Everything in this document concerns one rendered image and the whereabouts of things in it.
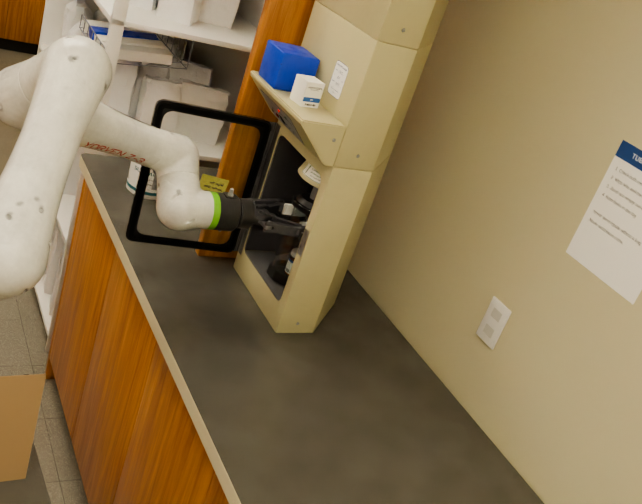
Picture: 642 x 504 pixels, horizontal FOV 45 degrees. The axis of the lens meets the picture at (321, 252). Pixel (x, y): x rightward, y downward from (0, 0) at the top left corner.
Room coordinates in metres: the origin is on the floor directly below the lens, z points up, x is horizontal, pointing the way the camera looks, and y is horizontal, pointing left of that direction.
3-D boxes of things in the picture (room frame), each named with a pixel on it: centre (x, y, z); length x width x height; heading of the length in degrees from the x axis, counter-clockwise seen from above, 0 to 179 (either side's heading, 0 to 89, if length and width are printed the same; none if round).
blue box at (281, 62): (1.88, 0.22, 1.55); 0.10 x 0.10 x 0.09; 35
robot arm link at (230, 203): (1.74, 0.25, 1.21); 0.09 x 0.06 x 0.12; 35
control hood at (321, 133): (1.82, 0.18, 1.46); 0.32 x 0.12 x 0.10; 35
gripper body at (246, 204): (1.78, 0.19, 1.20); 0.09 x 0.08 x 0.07; 125
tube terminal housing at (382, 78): (1.92, 0.03, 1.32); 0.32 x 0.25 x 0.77; 35
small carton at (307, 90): (1.78, 0.15, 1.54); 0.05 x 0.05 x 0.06; 43
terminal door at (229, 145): (1.89, 0.37, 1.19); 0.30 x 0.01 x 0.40; 118
